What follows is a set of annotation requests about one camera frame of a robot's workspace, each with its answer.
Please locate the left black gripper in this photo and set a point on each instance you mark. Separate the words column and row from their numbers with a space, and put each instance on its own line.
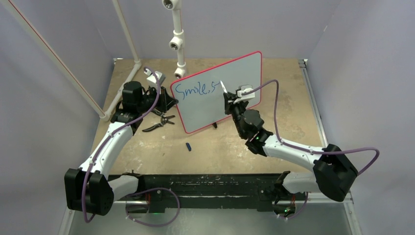
column 166, row 101

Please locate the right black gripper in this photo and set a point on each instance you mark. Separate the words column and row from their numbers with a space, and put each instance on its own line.
column 229, row 104

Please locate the white marker pen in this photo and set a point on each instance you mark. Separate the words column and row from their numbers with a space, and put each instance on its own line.
column 223, row 87

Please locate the red framed whiteboard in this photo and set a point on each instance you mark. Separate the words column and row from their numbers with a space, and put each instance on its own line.
column 200, row 96

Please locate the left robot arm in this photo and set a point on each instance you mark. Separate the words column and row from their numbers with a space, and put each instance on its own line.
column 88, row 188

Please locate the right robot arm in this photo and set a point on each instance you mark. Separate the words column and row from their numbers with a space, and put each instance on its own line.
column 333, row 172

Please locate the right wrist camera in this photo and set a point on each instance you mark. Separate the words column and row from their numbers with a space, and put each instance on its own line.
column 244, row 94

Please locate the aluminium table frame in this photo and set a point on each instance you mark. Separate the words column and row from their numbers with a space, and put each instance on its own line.
column 227, row 90

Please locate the white pvc pipe frame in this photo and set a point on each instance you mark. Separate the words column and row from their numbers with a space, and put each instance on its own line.
column 177, row 44

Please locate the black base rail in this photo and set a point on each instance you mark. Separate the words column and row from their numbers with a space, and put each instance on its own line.
column 261, row 192

